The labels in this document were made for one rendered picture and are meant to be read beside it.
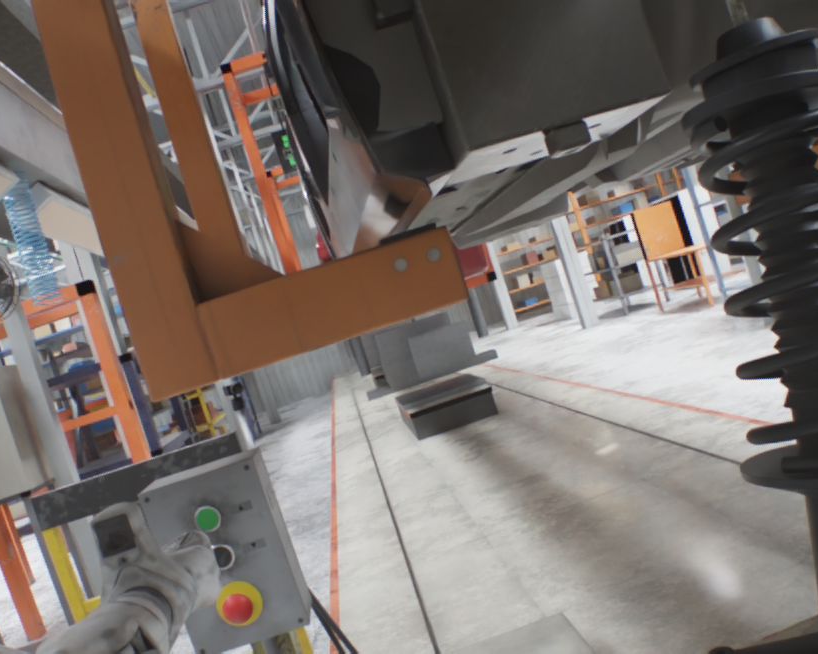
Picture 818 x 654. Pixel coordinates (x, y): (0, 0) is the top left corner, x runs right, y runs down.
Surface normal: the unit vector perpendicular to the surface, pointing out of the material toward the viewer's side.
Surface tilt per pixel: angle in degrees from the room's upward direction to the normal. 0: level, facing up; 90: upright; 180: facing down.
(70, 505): 90
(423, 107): 90
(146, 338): 90
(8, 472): 90
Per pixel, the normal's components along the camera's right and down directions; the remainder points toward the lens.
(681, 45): 0.54, 0.54
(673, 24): 0.27, 0.66
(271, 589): 0.07, 0.01
